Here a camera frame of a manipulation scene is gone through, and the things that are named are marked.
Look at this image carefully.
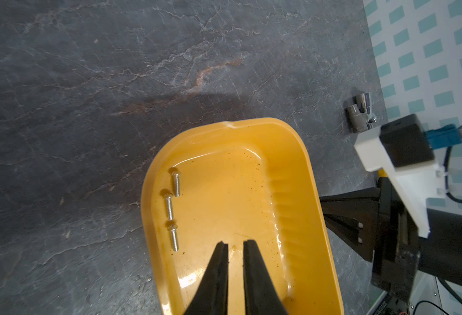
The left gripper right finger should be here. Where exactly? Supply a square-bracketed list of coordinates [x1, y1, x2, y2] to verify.
[243, 240, 287, 315]

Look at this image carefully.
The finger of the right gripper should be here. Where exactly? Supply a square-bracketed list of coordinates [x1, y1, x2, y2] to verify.
[320, 188, 380, 220]
[324, 214, 375, 262]

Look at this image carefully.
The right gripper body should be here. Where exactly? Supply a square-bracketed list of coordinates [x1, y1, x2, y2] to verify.
[371, 177, 420, 301]

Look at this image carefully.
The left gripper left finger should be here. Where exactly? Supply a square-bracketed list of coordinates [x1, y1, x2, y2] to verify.
[185, 241, 228, 314]

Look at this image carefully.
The silver screw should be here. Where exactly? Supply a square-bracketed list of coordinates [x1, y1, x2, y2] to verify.
[171, 170, 181, 197]
[164, 193, 174, 221]
[167, 224, 179, 252]

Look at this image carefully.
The yellow plastic storage box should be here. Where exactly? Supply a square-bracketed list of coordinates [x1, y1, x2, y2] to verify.
[141, 118, 344, 314]

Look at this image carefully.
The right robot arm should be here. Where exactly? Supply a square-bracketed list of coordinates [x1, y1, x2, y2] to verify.
[320, 177, 462, 301]

